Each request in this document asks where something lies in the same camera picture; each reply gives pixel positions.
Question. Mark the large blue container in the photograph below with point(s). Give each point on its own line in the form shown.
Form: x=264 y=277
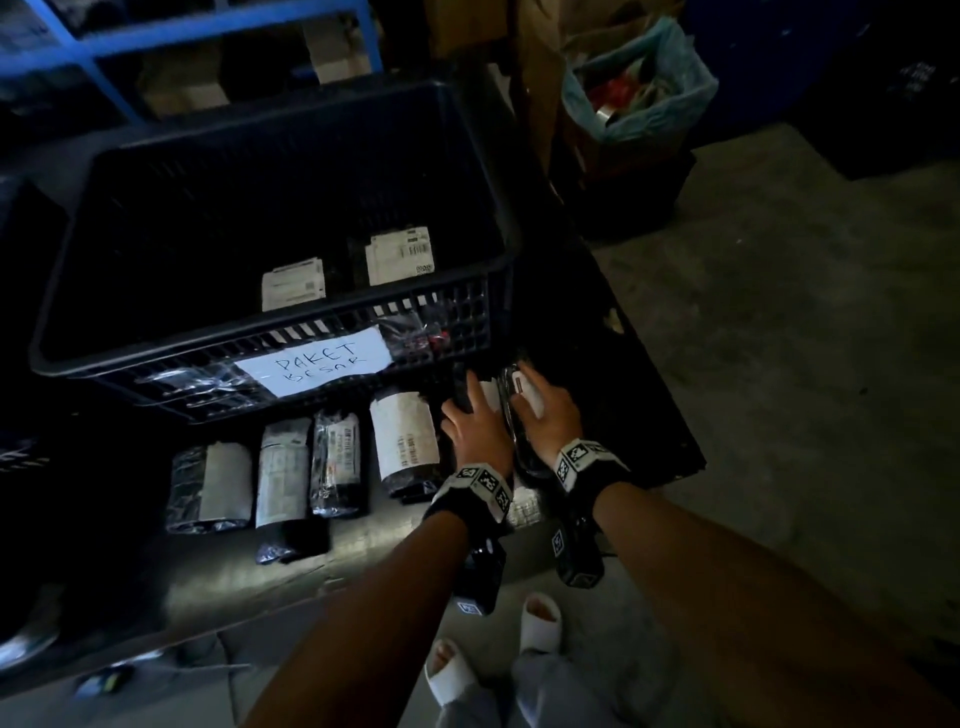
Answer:
x=765 y=60

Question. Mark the person's right hand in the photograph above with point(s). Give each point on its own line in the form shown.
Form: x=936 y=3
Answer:
x=551 y=427

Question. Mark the white handwritten paper label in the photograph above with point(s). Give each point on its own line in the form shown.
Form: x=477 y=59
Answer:
x=315 y=360

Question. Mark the pile of large cardboard boxes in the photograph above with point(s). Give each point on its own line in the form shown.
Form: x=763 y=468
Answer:
x=540 y=90

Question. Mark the blue metal shelving rack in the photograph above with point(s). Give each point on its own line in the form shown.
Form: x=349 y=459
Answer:
x=187 y=31

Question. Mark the black wristband with marker tags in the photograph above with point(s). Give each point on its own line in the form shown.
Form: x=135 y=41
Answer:
x=480 y=484
x=581 y=457

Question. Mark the teal plastic bin liner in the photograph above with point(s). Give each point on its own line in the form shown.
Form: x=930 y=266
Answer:
x=675 y=82

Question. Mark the person's left hand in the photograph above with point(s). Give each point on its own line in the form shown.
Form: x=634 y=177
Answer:
x=480 y=439

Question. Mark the person's right forearm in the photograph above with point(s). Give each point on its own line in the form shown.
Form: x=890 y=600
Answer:
x=765 y=615

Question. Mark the heap of crumpled trash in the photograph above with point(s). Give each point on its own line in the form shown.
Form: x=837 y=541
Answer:
x=611 y=94

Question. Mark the person's grey trousers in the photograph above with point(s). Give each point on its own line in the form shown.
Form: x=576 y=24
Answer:
x=555 y=694

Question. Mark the small tan paper scrap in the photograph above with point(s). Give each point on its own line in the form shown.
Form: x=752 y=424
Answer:
x=613 y=321

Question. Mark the black plastic sack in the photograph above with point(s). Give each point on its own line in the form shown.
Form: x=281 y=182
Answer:
x=885 y=112

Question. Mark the small blue gadget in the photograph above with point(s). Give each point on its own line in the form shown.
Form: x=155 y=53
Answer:
x=105 y=681

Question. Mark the dark waste bin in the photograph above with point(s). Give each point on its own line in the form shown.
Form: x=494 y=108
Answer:
x=630 y=195

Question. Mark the white slipper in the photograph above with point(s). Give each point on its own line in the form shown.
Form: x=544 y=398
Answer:
x=541 y=626
x=450 y=675

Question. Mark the person's left forearm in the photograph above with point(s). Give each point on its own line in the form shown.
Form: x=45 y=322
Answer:
x=360 y=637

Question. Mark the stack of small brown cartons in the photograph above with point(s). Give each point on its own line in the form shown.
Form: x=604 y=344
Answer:
x=334 y=52

